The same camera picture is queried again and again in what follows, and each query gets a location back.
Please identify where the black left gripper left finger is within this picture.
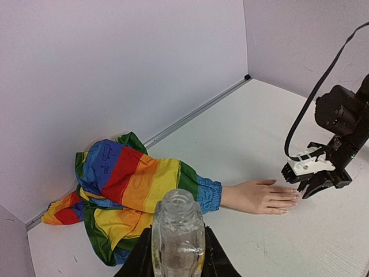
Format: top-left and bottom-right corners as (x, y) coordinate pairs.
(114, 228), (153, 277)

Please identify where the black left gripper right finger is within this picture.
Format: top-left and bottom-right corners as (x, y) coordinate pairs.
(203, 226), (241, 277)

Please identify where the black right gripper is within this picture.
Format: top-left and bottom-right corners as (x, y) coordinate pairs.
(298, 135), (363, 199)

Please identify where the clear nail polish bottle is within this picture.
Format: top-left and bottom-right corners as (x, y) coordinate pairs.
(151, 189), (205, 277)

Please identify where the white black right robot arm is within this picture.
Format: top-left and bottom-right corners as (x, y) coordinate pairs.
(298, 76), (368, 199)

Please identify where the mannequin hand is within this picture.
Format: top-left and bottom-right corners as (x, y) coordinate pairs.
(221, 179), (300, 215)

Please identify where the rainbow striped cloth sleeve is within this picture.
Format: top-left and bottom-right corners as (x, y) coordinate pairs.
(41, 133), (222, 267)

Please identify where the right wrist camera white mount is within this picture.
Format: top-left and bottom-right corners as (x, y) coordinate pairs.
(281, 142), (336, 184)

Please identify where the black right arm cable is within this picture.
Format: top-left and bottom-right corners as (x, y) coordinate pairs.
(284, 21), (369, 158)

